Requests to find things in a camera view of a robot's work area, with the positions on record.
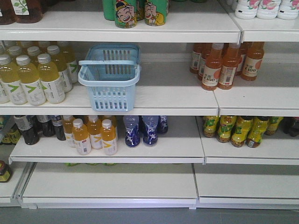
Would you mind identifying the white metal shelving unit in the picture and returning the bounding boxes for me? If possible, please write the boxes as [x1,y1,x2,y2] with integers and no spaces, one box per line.
[0,0,299,210]

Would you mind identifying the black cola plastic bottle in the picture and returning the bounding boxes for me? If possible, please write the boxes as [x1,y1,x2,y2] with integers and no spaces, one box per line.
[283,117,299,137]

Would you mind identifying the yellow lemon tea bottle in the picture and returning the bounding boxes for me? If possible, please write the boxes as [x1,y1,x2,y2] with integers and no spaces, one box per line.
[246,116,269,148]
[265,116,284,135]
[231,116,253,147]
[203,116,220,138]
[217,115,237,143]

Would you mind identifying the dark tea bottle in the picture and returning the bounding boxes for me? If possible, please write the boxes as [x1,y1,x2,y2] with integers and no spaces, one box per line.
[37,115,55,137]
[14,115,40,145]
[50,115,66,141]

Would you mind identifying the green cartoon drink can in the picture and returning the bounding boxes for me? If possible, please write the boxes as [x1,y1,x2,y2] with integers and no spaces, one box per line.
[113,0,137,28]
[144,0,169,26]

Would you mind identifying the pale yellow drink bottle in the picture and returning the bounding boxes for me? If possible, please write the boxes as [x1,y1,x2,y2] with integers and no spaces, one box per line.
[0,54,27,105]
[16,55,46,105]
[37,53,65,104]
[47,45,72,92]

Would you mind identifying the orange juice white-label bottle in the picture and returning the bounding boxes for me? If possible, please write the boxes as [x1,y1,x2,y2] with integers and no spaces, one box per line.
[87,115,103,149]
[63,115,75,148]
[72,119,92,155]
[101,119,118,155]

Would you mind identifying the brown tea bottle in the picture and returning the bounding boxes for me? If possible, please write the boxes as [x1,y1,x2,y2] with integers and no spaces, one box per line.
[11,0,43,23]

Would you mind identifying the light blue plastic basket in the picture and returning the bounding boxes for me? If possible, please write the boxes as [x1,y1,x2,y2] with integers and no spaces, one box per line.
[78,44,141,112]

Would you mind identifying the orange C100 juice bottle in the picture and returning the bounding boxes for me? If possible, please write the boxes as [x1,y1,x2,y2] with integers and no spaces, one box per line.
[218,43,240,90]
[241,42,264,81]
[201,43,224,91]

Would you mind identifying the white peach drink bottle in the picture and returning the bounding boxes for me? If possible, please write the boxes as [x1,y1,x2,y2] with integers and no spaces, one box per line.
[277,0,299,20]
[235,0,260,20]
[256,0,281,20]

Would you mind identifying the red-lid sauce jar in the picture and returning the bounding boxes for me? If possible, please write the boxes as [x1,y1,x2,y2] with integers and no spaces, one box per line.
[0,161,12,182]

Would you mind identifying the blue sports drink bottle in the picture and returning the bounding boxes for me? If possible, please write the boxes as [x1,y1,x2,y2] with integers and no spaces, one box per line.
[123,115,140,147]
[142,115,158,146]
[157,115,168,134]

